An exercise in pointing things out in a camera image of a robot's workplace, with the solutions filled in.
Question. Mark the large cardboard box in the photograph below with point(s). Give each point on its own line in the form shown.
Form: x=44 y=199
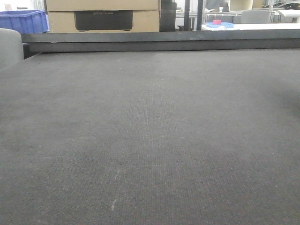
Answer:
x=104 y=16

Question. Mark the pink cylinder block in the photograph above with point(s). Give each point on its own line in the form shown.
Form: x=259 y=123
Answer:
x=217 y=22

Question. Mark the light blue tray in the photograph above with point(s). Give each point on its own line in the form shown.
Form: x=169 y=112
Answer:
x=221 y=26

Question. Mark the blue plastic crate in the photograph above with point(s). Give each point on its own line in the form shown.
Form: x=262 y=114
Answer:
x=24 y=21

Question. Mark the black shelf upright post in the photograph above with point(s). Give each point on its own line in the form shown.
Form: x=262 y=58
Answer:
x=199 y=15

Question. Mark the black conveyor side rail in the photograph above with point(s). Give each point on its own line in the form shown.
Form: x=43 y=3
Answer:
x=162 y=41

